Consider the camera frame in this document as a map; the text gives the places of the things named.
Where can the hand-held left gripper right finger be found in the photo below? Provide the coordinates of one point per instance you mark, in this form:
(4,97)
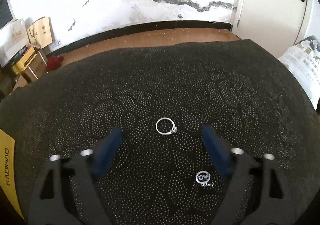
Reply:
(217,151)

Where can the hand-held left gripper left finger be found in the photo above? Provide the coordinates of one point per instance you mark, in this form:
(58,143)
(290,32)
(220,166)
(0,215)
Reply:
(106,154)

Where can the yellow cardboard storage box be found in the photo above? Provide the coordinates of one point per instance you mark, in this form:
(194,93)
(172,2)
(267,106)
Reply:
(10,172)

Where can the small round silver pendant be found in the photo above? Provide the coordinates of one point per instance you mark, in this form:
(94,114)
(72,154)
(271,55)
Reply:
(203,177)

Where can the black patterned mat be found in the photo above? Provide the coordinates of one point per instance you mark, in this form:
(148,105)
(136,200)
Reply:
(160,85)

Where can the red cloth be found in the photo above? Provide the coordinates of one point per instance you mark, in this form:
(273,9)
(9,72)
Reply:
(55,63)

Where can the brown cardboard box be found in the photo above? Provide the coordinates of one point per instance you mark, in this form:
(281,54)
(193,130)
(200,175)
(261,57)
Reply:
(35,66)

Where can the white printed plastic bag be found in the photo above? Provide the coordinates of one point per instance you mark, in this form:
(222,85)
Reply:
(303,70)

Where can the yellow flat carton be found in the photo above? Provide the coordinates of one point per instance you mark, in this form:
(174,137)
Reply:
(23,59)

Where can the beige paper bag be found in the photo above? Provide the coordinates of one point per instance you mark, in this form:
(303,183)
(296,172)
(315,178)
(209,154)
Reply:
(40,31)

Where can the grey object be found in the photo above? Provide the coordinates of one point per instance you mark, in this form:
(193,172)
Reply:
(314,41)

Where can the white paper bag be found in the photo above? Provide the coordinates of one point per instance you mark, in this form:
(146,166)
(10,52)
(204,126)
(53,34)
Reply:
(12,40)

